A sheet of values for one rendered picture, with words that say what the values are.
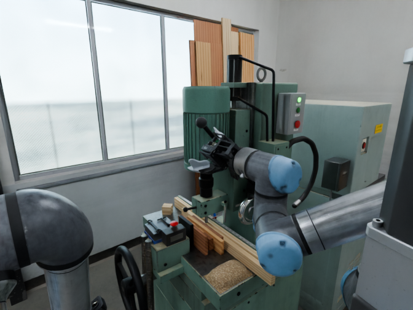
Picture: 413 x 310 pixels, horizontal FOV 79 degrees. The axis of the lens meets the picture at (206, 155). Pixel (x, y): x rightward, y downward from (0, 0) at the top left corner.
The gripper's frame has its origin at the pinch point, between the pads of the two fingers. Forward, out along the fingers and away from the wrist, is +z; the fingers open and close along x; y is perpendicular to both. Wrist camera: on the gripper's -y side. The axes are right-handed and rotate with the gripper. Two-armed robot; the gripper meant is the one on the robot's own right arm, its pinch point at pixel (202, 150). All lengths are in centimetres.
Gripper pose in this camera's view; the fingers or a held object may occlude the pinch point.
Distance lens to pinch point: 81.3
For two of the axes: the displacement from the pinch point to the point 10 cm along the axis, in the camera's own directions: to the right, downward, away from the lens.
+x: -5.8, 7.8, -2.2
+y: -5.7, -5.8, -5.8
